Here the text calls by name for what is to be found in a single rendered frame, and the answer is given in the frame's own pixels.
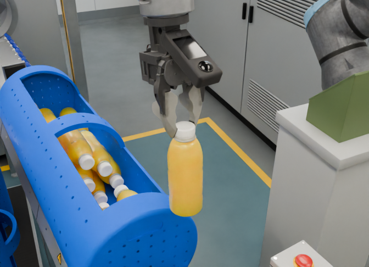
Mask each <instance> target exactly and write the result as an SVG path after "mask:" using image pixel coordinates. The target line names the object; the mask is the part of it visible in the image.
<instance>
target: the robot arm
mask: <svg viewBox="0 0 369 267"><path fill-rule="evenodd" d="M138 1H139V8H140V14H141V15H142V16H144V17H143V21H144V25H148V27H149V37H150V44H148V45H147V50H146V51H143V52H139V59H140V64H141V73H142V80H143V81H146V82H148V83H149V84H151V85H153V86H154V96H155V99H156V101H155V102H153V104H152V111H153V113H154V114H155V115H156V116H157V117H158V118H159V119H160V120H161V121H162V123H163V126H164V129H165V131H166V132H167V134H168V135H169V136H170V137H171V138H174V137H175V134H176V132H177V127H176V119H177V116H176V113H175V109H176V105H177V102H178V96H177V95H175V94H174V93H172V92H171V89H173V90H176V89H177V87H178V85H182V88H183V93H181V94H179V100H180V103H181V104H182V105H183V106H184V107H185V108H186V109H187V110H188V111H189V122H192V123H193V124H194V125H195V127H196V125H197V123H198V120H199V116H200V113H201V109H202V103H203V102H204V93H205V87H206V86H209V85H213V84H216V83H219V82H220V79H221V76H222V70H221V69H220V68H219V67H218V66H217V64H216V63H215V62H214V61H213V60H212V59H211V57H210V56H209V55H208V54H207V52H206V51H205V50H204V49H203V48H202V47H201V45H200V44H199V43H198V42H197V41H196V40H195V39H194V37H193V36H192V35H191V34H190V33H189V32H188V30H187V29H183V30H181V29H180V25H181V24H185V23H188V22H189V13H190V12H192V11H193V10H194V0H138ZM303 20H304V24H305V30H306V32H307V34H308V36H309V39H310V41H311V44H312V46H313V49H314V51H315V54H316V56H317V59H318V62H319V64H320V67H321V84H322V85H321V87H322V90H323V91H324V90H326V89H328V88H329V87H331V86H333V85H335V84H337V83H339V82H340V81H342V80H344V79H346V78H347V77H349V76H351V75H353V74H356V73H360V72H363V71H368V70H369V49H368V47H367V44H366V42H365V39H367V38H369V0H318V1H317V2H315V3H314V4H313V5H312V6H310V7H309V8H308V10H307V11H306V12H305V14H304V17H303ZM149 45H150V48H148V46H149ZM142 61H143V62H142ZM143 68H144V70H143Z"/></svg>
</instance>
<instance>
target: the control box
mask: <svg viewBox="0 0 369 267"><path fill-rule="evenodd" d="M299 254H306V255H308V256H309V257H310V258H311V259H312V262H313V263H312V266H311V267H333V266H332V265H331V264H330V263H329V262H328V261H326V260H325V259H324V258H323V257H322V256H320V255H319V254H318V253H317V252H316V251H315V250H314V249H313V248H312V247H310V246H309V245H308V244H307V243H306V242H305V241H304V240H302V241H300V242H298V243H297V244H295V245H293V246H291V247H289V248H287V249H285V250H284V251H282V252H280V253H278V254H276V255H274V256H273V257H271V259H270V266H269V267H300V266H298V265H297V263H296V262H295V258H296V256H297V255H299Z"/></svg>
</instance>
